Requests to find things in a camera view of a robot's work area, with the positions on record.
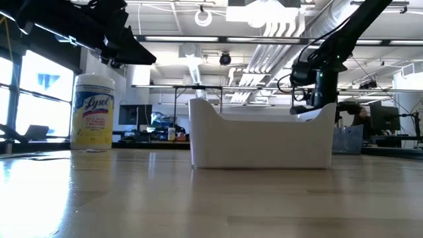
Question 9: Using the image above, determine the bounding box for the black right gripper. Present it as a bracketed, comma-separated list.
[313, 67, 340, 108]

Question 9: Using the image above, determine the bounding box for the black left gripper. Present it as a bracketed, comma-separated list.
[71, 0, 157, 66]

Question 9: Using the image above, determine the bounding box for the white plastic bin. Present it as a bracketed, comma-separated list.
[188, 97, 337, 170]

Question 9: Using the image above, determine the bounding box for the person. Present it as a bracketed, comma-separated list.
[351, 106, 371, 140]

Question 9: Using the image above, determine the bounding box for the grey translucent plastic bin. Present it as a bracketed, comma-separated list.
[332, 124, 364, 155]

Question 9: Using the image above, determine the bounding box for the dark computer monitor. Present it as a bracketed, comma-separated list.
[369, 103, 402, 132]
[118, 104, 153, 126]

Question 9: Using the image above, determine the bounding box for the Lysol wipes canister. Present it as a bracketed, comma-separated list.
[69, 73, 116, 151]

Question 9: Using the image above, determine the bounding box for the overhead light bar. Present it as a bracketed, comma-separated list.
[134, 34, 423, 46]

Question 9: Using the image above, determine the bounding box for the open laptop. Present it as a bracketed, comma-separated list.
[24, 124, 50, 141]

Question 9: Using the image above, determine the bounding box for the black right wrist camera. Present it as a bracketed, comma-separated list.
[289, 104, 315, 116]

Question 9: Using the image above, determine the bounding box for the silver ventilation duct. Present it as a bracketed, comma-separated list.
[292, 0, 386, 69]

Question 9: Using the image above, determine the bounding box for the white cable ring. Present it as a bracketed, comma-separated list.
[194, 8, 213, 28]

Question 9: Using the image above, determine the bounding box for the black background rig frame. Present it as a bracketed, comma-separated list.
[131, 84, 423, 128]

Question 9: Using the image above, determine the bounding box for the yellow cable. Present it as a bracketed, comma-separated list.
[0, 16, 15, 67]

